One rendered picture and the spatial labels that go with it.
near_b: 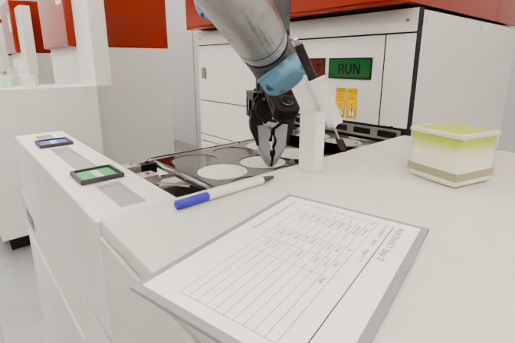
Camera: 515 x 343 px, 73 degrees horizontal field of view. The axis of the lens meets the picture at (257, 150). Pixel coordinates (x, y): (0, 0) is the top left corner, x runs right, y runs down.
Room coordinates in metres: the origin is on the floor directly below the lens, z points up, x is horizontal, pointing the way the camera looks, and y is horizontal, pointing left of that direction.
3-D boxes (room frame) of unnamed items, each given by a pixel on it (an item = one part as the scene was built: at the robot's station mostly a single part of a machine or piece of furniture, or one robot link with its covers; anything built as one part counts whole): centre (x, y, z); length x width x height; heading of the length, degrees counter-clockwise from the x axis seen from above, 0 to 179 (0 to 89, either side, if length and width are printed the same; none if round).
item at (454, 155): (0.44, -0.25, 1.00); 0.07 x 0.07 x 0.07; 26
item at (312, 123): (0.49, -0.09, 1.03); 0.06 x 0.04 x 0.13; 131
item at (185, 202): (0.38, 0.03, 0.97); 0.14 x 0.01 x 0.01; 131
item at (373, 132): (0.90, -0.16, 0.96); 0.44 x 0.01 x 0.02; 41
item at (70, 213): (0.56, 0.31, 0.89); 0.55 x 0.09 x 0.14; 41
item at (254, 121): (0.67, -0.01, 1.00); 0.05 x 0.02 x 0.09; 105
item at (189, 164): (0.75, -0.01, 0.90); 0.34 x 0.34 x 0.01; 41
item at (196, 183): (0.63, 0.13, 0.90); 0.38 x 0.01 x 0.01; 41
